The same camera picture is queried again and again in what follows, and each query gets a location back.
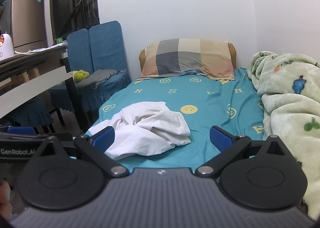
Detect blue covered stool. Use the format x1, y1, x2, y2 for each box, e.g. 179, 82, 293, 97
5, 97, 65, 128

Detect dark table with white edge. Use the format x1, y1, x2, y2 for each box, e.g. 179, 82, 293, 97
0, 43, 87, 133

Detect green plush toy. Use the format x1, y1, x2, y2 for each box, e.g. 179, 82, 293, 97
72, 70, 90, 83

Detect blue covered chair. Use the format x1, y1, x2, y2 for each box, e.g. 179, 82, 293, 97
77, 20, 132, 113
49, 28, 93, 118

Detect brown pillow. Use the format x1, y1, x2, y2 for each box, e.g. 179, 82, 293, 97
139, 42, 237, 70

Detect white papers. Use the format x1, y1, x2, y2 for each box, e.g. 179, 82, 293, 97
15, 44, 67, 55

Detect white appliance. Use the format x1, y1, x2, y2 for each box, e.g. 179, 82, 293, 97
0, 33, 15, 57

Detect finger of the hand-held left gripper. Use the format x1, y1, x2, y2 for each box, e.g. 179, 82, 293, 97
0, 125, 39, 136

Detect beige refrigerator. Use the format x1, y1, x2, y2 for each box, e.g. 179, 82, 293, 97
10, 0, 49, 52

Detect person's left hand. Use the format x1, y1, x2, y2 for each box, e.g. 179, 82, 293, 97
0, 180, 13, 221

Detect dark window with grille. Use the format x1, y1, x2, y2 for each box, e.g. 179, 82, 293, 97
50, 0, 100, 41

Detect pale green fleece blanket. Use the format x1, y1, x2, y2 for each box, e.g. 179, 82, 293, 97
246, 50, 320, 221

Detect checked pillow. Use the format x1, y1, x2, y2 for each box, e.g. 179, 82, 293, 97
137, 38, 236, 81

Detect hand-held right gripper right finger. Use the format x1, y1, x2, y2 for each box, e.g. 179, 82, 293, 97
195, 125, 290, 177

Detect white t-shirt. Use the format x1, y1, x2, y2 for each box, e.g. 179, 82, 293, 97
89, 101, 192, 160

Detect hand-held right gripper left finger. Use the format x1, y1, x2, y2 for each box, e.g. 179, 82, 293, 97
37, 126, 129, 178

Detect grey cloth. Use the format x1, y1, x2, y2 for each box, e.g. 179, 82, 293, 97
77, 69, 125, 89

